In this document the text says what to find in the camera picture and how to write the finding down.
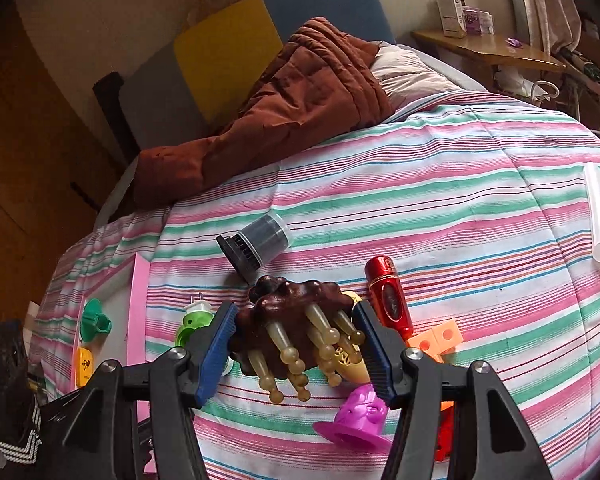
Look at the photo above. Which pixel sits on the purple hat-shaped plastic toy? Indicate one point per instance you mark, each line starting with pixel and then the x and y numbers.
pixel 360 415

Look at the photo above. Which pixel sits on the red bottle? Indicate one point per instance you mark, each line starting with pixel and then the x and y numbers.
pixel 387 295

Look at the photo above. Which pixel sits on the beige curtain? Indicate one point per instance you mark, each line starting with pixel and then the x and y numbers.
pixel 550 0

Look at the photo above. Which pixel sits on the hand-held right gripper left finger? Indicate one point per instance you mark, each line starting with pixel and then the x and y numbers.
pixel 219 355

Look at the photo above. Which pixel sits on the green plastic clip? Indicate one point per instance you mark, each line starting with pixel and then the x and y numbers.
pixel 94 320

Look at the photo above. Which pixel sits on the small purple item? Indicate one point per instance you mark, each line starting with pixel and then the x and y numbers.
pixel 514 41

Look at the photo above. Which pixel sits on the purple box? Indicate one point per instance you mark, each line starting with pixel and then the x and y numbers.
pixel 477 20

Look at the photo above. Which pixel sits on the white pillow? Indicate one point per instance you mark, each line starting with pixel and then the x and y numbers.
pixel 410 75

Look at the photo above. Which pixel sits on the grey yellow blue headboard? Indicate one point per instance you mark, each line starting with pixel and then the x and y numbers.
pixel 220 55

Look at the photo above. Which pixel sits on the red plastic toy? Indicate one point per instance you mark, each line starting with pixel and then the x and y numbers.
pixel 445 432

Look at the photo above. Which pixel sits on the grey cylindrical container black lid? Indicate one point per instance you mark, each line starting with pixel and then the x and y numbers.
pixel 266 235

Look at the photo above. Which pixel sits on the brown quilt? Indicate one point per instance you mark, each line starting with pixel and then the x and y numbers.
pixel 300 90

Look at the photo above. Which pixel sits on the orange cube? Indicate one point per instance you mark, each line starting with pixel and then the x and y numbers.
pixel 425 346
pixel 447 337

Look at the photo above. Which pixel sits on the wooden bedside desk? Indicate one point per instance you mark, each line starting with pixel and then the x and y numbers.
pixel 485 52

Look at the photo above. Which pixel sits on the white tray with pink rim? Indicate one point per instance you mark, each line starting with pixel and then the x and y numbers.
pixel 116 292

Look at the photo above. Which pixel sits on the yellow perforated oval case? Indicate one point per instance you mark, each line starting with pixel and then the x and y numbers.
pixel 352 367

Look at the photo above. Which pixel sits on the striped bed sheet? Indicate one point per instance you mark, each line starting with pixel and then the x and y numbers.
pixel 430 185

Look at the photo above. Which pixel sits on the orange plastic piece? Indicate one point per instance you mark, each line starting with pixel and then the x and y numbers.
pixel 86 366

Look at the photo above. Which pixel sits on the white carton box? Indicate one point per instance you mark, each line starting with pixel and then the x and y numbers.
pixel 450 12

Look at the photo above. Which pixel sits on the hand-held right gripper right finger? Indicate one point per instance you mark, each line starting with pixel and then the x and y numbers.
pixel 375 360

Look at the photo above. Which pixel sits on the green plug-in device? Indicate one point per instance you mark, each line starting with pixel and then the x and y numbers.
pixel 195 326

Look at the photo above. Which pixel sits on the brown knobbed massage brush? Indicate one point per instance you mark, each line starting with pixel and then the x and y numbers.
pixel 280 305

